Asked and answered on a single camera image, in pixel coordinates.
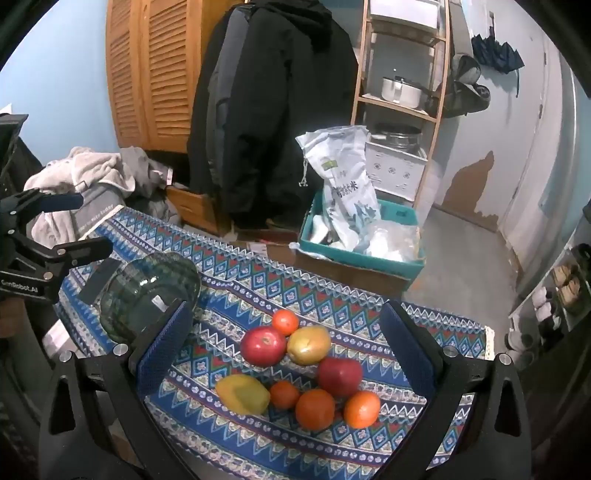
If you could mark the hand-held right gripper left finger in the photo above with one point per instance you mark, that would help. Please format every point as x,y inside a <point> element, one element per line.
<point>164,344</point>

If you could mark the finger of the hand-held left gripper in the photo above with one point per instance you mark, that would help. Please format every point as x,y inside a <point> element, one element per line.
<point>60,201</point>
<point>87,249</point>

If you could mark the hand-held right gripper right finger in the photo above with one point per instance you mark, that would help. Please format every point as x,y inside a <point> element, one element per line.
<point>408,346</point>

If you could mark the dark glass bowl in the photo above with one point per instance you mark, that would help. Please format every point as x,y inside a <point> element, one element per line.
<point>147,286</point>

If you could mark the red apple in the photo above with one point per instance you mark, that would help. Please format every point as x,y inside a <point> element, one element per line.
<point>340,376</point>
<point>263,346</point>

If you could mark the orange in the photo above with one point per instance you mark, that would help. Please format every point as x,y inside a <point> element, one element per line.
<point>361,409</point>
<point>315,409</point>

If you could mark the yellow mango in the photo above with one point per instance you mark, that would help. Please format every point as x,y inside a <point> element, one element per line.
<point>242,393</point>

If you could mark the yellow-green mango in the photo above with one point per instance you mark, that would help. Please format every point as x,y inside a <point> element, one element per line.
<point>309,345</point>

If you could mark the small tangerine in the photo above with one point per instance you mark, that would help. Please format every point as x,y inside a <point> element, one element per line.
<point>285,395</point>
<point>285,321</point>

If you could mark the grey printed cloth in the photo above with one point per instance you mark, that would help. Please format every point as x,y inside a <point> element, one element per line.
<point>99,207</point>

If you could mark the white towel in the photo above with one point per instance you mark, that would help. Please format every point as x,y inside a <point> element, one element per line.
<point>87,168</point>

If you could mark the dark rack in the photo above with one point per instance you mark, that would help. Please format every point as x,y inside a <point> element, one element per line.
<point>14,152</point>

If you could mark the cardboard box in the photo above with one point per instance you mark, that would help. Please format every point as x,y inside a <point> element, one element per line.
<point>360,280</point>

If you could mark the grey garment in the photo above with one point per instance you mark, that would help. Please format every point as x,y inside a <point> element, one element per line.
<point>143,170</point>

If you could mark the blue patterned tablecloth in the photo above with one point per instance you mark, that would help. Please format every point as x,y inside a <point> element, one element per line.
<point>323,286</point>

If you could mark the teal plastic basket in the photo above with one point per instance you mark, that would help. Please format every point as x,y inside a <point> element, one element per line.
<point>351,258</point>

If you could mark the clear plastic bag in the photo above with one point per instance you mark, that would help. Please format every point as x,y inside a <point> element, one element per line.
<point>392,242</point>

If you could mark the wooden box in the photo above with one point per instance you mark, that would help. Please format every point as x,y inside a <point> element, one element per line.
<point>194,203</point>

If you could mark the wooden louvered cabinet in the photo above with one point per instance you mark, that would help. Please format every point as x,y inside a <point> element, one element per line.
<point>152,69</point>

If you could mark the white rice bag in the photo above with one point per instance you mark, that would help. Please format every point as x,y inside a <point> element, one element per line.
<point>341,184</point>

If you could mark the white patterned box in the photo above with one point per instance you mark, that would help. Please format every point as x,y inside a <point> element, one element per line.
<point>392,170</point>

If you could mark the grey jacket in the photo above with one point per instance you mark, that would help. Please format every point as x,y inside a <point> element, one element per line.
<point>221,97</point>

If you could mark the steel pot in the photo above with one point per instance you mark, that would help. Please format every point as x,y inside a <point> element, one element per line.
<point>397,136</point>

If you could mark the white door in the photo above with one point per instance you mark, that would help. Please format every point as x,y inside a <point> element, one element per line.
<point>545,161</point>

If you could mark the black coat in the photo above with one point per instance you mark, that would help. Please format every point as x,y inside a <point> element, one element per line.
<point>277,115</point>

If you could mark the white pot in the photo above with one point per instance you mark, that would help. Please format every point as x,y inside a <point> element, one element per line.
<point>399,90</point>

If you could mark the dark hanging bag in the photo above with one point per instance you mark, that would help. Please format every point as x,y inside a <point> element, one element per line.
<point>464,87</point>

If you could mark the wooden shelf rack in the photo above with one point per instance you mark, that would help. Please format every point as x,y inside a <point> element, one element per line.
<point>358,83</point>

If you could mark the dark blue umbrella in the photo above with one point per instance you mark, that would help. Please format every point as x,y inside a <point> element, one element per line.
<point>498,53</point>

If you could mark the white storage container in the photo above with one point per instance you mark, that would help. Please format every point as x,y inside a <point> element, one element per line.
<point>401,14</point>

